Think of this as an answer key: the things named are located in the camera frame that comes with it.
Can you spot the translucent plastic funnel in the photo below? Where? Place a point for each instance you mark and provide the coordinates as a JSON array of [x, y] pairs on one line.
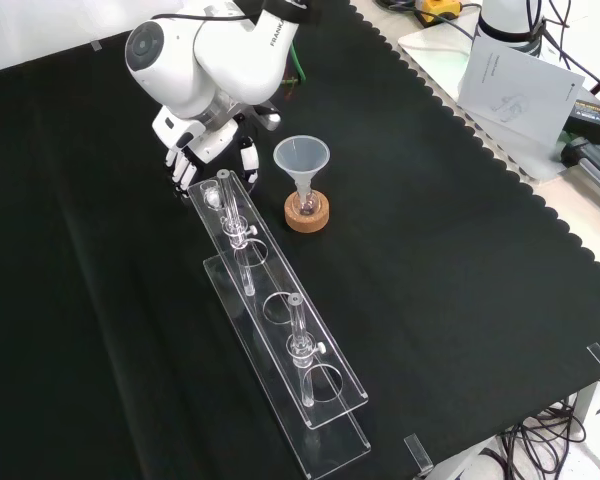
[[302, 157]]

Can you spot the small round-bottom glass flask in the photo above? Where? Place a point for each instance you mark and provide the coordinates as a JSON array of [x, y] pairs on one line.
[[307, 205]]

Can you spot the pale board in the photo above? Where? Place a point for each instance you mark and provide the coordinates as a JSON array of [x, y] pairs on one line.
[[432, 50]]

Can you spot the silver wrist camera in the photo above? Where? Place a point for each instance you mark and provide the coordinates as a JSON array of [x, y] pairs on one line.
[[271, 120]]

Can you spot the clear funnel stand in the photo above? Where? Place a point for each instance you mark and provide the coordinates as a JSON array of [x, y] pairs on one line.
[[285, 345]]

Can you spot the yellow stop button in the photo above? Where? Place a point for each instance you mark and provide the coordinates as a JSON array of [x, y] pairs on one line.
[[442, 7]]

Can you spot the black bench cloth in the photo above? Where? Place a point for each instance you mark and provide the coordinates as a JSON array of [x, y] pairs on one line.
[[105, 300]]

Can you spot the white paper booklet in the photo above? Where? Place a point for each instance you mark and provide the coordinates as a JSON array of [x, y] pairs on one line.
[[520, 90]]

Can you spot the grey tape piece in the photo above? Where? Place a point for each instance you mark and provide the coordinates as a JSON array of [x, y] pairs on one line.
[[96, 45]]

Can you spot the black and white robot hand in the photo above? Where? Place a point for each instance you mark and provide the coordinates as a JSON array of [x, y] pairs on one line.
[[172, 131]]

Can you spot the black power adapter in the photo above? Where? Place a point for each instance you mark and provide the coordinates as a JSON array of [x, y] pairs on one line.
[[597, 120]]

